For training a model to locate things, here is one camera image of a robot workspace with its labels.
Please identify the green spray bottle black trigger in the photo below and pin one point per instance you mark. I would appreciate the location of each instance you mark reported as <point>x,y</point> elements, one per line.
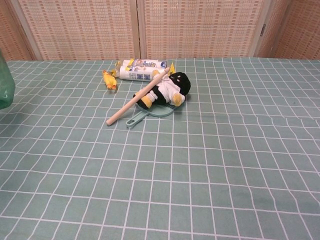
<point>5,85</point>

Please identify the black penguin plush white robe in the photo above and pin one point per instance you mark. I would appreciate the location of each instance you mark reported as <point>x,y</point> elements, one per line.
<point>163,91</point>

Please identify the wooden round stick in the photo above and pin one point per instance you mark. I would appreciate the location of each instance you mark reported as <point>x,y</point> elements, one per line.
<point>125,109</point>

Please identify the white bag rolls plastic pack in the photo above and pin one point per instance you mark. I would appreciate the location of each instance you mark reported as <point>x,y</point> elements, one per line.
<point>136,74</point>

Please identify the teal white-grid tablecloth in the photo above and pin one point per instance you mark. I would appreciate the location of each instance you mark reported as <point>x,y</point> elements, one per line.
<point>190,170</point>

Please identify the small yellow duck toy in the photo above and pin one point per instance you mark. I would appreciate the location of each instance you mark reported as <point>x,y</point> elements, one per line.
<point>109,80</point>

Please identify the woven bamboo screen panel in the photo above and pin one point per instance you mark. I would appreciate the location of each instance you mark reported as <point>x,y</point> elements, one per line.
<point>12,37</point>
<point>200,27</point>
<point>80,27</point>
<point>297,32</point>

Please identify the metal screen hinge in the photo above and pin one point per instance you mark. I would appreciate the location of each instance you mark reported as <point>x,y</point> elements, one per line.
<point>262,30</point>

